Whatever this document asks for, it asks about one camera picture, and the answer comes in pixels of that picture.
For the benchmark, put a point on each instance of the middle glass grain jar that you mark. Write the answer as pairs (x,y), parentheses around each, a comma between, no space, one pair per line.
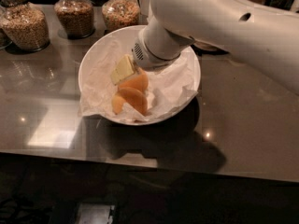
(76,17)

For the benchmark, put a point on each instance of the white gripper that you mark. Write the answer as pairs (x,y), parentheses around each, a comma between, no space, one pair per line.
(145,57)

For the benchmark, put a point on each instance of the white crumpled paper liner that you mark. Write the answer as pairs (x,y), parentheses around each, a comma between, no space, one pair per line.
(99,90)

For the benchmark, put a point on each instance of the glass grain jar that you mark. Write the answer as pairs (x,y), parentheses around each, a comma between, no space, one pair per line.
(24,25)
(76,17)

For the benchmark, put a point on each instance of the left glass grain jar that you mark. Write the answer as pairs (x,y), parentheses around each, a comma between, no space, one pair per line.
(24,25)

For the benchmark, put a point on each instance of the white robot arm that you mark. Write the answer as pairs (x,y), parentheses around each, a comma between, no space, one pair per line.
(266,38)

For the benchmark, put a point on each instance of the right glass cereal jar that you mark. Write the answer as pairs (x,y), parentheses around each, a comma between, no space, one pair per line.
(120,13)

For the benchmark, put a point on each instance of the tall stack paper bowls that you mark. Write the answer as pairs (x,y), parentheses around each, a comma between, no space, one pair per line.
(205,47)

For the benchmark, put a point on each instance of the large white bowl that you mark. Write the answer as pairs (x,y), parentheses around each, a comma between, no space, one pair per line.
(102,47)

